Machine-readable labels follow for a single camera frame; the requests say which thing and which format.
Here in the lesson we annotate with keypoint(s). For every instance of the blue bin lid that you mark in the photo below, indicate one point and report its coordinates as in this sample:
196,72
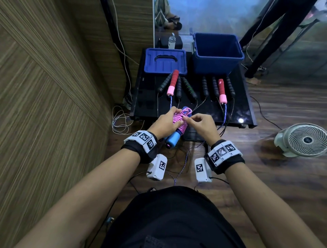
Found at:
153,67

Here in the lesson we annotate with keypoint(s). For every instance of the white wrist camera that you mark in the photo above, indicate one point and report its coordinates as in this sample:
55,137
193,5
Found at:
157,167
201,171

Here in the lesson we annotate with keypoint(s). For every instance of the person's right forearm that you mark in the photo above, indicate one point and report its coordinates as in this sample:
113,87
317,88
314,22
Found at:
268,209

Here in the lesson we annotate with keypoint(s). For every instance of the black pouch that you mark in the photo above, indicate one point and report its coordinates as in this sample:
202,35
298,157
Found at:
162,44

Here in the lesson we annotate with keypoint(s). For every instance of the black wristband with marker tags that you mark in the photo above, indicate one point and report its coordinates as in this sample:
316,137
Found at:
141,144
224,154

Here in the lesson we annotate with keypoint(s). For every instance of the person's black clothing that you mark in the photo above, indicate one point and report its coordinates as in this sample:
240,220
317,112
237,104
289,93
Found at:
173,219

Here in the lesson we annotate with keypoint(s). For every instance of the blue plastic bin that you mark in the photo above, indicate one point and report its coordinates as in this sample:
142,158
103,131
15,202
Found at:
217,65

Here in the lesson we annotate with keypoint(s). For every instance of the white water bottle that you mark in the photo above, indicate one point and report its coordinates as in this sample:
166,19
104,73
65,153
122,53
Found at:
172,42

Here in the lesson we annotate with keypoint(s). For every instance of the person's right hand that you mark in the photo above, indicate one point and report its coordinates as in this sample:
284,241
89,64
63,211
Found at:
204,127

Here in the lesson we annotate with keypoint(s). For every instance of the white floor fan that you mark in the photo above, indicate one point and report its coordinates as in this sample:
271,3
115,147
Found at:
304,140

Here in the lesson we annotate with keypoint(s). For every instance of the person's left forearm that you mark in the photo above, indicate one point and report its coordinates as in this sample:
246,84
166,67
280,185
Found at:
81,199

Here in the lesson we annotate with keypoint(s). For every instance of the person's left hand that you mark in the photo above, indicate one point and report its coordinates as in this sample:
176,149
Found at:
163,125

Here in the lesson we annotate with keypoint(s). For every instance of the black glossy low table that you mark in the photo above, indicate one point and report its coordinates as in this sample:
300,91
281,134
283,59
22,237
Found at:
145,107

